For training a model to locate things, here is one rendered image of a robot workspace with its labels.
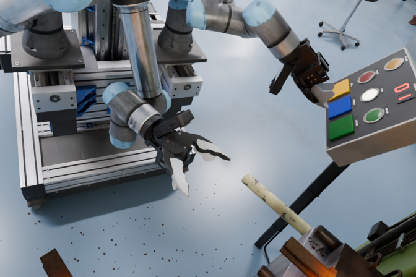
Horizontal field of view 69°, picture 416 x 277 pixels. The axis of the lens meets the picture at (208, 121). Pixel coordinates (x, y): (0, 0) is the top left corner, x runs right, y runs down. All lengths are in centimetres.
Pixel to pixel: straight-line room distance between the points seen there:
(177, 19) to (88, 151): 83
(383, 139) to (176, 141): 55
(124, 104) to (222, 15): 34
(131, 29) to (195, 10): 17
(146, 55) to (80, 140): 95
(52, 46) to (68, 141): 66
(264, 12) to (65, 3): 43
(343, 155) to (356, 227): 132
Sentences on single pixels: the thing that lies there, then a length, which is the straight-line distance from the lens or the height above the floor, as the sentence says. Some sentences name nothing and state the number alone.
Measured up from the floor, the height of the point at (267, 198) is 63.
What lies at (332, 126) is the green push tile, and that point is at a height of 99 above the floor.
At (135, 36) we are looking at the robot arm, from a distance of 83.
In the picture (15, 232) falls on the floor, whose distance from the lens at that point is 173.
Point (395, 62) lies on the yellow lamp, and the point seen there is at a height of 117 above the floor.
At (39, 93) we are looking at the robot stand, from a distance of 114.
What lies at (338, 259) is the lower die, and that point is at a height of 99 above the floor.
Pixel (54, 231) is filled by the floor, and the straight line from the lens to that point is 170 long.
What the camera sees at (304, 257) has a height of 101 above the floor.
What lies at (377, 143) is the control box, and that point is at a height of 106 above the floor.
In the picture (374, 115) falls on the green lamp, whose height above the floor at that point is 109.
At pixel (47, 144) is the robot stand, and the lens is 171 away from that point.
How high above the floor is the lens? 155
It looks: 44 degrees down
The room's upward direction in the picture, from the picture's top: 22 degrees clockwise
